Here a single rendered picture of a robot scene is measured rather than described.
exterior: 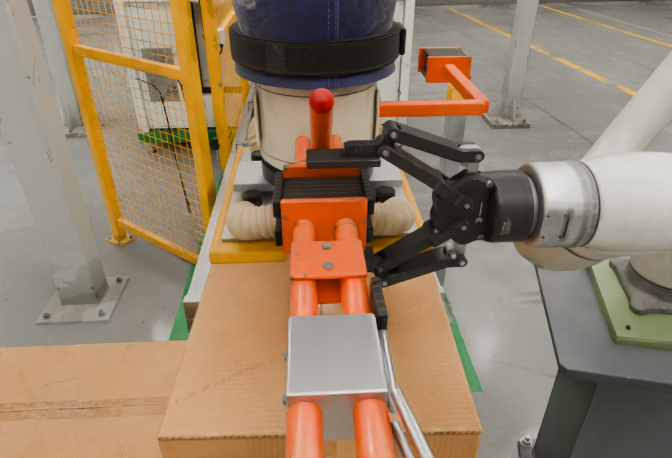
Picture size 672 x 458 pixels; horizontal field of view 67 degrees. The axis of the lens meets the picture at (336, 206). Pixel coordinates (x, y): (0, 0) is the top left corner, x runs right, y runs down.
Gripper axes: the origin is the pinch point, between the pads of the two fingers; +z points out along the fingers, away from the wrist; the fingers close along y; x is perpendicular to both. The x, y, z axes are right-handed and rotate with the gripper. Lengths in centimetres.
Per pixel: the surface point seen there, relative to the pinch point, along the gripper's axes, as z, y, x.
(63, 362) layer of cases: 63, 69, 48
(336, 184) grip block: -1.3, -1.8, 2.4
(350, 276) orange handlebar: -1.5, -1.4, -12.6
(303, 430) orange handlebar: 2.3, -1.1, -26.0
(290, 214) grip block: 3.4, -1.7, -3.3
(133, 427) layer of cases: 41, 69, 28
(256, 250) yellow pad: 8.6, 11.0, 9.3
